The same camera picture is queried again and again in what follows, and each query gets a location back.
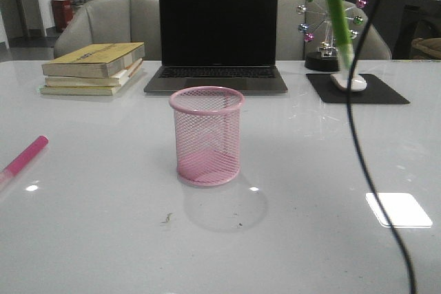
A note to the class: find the green marker pen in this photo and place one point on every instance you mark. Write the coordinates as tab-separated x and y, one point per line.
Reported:
340	28

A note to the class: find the pink marker pen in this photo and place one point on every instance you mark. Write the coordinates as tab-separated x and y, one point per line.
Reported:
22	160

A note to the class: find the pink mesh pen holder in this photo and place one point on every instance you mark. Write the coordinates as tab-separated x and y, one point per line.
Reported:
207	134

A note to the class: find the beige armchair right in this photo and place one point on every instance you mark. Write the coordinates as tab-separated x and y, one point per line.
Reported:
290	43

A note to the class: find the beige armchair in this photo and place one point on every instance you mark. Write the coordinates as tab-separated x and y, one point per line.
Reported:
113	21
290	43

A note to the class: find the ferris wheel desk toy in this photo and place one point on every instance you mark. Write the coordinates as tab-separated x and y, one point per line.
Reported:
325	56

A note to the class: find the grey open laptop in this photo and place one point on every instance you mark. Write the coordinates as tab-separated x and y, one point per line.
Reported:
227	43

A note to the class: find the white computer mouse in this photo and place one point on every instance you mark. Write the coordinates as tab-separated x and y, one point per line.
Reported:
356	84

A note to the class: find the black mouse pad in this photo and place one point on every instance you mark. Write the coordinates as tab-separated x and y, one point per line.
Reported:
376	93

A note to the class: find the beige armchair left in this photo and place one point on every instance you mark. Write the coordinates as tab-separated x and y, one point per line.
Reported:
113	21

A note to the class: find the middle white book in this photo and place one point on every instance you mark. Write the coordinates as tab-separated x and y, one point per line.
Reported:
117	80

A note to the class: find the yellow top book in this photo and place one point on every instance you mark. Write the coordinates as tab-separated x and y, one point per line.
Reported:
100	60

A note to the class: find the red bin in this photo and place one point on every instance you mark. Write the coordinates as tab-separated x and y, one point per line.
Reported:
62	13

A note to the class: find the bottom yellow-edged book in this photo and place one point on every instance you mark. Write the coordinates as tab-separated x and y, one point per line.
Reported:
80	91

